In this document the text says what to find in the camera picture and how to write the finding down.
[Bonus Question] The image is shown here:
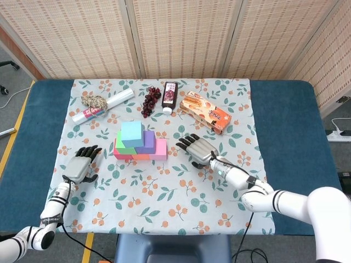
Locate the floral fruit print tablecloth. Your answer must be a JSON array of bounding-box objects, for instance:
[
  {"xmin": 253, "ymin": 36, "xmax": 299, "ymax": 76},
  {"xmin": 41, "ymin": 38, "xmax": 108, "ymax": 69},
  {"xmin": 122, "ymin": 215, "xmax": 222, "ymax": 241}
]
[{"xmin": 39, "ymin": 78, "xmax": 276, "ymax": 236}]

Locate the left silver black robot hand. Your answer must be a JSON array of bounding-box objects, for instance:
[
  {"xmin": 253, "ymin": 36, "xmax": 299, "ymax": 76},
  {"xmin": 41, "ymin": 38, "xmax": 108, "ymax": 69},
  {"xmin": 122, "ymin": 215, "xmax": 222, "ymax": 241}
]
[{"xmin": 63, "ymin": 145, "xmax": 103, "ymax": 185}]

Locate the black floor cable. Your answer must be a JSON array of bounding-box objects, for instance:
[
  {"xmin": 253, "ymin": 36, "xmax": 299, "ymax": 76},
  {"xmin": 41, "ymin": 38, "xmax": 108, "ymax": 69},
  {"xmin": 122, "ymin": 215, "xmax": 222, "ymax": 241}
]
[{"xmin": 231, "ymin": 248, "xmax": 268, "ymax": 263}]

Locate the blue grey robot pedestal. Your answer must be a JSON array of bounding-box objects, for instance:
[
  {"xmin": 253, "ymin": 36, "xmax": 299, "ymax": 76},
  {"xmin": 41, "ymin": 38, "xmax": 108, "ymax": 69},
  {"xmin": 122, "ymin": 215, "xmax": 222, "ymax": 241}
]
[{"xmin": 114, "ymin": 234, "xmax": 233, "ymax": 263}]

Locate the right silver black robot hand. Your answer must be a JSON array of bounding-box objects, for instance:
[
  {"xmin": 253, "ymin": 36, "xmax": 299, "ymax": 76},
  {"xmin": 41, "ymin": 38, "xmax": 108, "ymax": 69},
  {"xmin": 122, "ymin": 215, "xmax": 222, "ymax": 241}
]
[{"xmin": 175, "ymin": 133, "xmax": 220, "ymax": 169}]

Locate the light blue block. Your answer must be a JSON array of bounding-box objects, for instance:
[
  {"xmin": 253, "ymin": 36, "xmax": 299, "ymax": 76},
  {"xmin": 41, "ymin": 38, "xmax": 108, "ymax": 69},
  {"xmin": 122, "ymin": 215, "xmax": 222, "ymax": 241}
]
[{"xmin": 121, "ymin": 121, "xmax": 145, "ymax": 148}]

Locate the clear plastic wrap roll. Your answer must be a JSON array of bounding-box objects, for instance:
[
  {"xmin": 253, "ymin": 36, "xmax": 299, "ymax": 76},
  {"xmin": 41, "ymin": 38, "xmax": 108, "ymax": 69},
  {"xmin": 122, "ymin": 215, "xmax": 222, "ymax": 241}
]
[{"xmin": 71, "ymin": 88, "xmax": 135, "ymax": 126}]

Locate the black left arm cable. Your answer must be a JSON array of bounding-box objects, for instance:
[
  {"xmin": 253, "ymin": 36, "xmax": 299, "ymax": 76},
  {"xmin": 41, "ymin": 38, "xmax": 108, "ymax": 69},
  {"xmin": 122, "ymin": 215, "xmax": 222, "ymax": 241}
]
[{"xmin": 60, "ymin": 176, "xmax": 113, "ymax": 263}]

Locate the magenta block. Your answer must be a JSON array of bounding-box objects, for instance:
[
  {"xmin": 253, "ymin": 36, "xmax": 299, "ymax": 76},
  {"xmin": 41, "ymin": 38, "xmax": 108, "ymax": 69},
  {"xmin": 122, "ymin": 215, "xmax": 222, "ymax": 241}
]
[{"xmin": 114, "ymin": 138, "xmax": 134, "ymax": 161}]

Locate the white power strip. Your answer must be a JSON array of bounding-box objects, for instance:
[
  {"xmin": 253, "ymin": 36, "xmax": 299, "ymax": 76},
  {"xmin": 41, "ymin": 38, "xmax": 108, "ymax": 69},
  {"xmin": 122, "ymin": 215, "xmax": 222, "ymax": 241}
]
[{"xmin": 326, "ymin": 130, "xmax": 351, "ymax": 142}]

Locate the beige twine bundle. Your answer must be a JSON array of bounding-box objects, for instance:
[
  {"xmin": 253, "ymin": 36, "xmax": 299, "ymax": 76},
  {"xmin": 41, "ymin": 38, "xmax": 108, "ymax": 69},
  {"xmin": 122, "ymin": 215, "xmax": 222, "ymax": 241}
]
[{"xmin": 81, "ymin": 94, "xmax": 109, "ymax": 117}]

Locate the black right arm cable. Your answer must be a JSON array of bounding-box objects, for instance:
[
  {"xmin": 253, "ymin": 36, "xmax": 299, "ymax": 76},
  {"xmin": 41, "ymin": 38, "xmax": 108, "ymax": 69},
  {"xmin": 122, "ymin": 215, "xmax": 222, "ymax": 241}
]
[{"xmin": 211, "ymin": 150, "xmax": 254, "ymax": 263}]

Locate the dark red grape bunch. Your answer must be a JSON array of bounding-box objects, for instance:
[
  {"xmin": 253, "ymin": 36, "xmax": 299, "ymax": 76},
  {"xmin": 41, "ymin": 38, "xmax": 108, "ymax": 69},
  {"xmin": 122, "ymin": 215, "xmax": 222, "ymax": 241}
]
[{"xmin": 140, "ymin": 86, "xmax": 162, "ymax": 119}]

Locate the white floor cable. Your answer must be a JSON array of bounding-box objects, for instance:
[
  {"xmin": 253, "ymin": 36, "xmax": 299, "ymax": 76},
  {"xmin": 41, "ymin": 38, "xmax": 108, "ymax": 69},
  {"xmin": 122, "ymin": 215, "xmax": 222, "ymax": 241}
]
[{"xmin": 0, "ymin": 87, "xmax": 32, "ymax": 109}]

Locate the orange biscuit box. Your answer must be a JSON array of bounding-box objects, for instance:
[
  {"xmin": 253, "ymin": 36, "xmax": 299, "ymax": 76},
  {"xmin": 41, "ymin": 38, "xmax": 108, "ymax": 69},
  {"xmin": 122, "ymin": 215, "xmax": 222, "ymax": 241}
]
[{"xmin": 179, "ymin": 90, "xmax": 233, "ymax": 135}]

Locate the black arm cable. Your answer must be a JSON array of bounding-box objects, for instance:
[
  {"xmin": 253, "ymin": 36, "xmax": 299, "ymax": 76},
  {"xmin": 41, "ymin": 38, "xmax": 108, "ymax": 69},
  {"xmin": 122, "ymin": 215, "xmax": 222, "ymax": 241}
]
[
  {"xmin": 211, "ymin": 150, "xmax": 254, "ymax": 263},
  {"xmin": 60, "ymin": 176, "xmax": 113, "ymax": 263}
]

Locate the grey metal bar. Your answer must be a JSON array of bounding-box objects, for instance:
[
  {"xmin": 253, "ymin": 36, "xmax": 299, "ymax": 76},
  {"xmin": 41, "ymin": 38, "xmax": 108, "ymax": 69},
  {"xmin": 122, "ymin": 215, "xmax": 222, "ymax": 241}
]
[{"xmin": 0, "ymin": 127, "xmax": 18, "ymax": 138}]

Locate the dark grape juice bottle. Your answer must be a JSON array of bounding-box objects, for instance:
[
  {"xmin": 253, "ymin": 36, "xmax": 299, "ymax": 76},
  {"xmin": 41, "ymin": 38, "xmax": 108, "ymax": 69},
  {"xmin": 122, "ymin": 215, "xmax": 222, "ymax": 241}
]
[{"xmin": 161, "ymin": 81, "xmax": 179, "ymax": 115}]

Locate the purple block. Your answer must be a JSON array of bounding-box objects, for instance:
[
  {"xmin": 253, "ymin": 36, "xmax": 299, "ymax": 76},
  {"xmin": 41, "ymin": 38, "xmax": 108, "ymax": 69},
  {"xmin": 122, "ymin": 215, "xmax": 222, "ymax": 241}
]
[{"xmin": 135, "ymin": 130, "xmax": 157, "ymax": 155}]

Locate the pink block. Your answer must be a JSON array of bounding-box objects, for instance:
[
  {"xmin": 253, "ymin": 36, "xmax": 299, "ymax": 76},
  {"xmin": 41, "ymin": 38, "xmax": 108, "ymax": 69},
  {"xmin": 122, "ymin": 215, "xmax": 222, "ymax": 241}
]
[{"xmin": 149, "ymin": 138, "xmax": 168, "ymax": 161}]

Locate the green block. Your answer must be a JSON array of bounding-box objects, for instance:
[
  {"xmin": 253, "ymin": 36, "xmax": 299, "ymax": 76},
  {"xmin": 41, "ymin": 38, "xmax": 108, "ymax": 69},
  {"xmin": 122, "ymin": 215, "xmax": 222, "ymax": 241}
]
[{"xmin": 115, "ymin": 130, "xmax": 138, "ymax": 156}]

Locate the woven bamboo folding screen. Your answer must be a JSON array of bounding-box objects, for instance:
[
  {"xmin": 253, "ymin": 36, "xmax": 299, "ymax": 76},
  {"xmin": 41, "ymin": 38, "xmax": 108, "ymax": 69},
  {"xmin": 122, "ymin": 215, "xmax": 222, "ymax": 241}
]
[{"xmin": 0, "ymin": 0, "xmax": 351, "ymax": 116}]

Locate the black equipment box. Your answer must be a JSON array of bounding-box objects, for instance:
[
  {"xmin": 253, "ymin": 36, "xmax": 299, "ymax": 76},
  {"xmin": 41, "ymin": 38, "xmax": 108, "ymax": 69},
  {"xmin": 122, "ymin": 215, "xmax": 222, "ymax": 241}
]
[{"xmin": 336, "ymin": 171, "xmax": 351, "ymax": 203}]

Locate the white charger cable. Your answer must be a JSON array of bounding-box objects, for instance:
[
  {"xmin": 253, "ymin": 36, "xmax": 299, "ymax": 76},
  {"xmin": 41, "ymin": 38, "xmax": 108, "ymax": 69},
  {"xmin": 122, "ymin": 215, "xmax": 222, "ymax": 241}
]
[{"xmin": 331, "ymin": 117, "xmax": 351, "ymax": 132}]

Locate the black office chair base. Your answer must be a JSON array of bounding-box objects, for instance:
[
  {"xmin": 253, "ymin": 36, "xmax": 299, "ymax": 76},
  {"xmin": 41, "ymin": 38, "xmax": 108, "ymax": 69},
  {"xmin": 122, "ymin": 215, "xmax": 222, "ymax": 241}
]
[{"xmin": 0, "ymin": 60, "xmax": 20, "ymax": 95}]

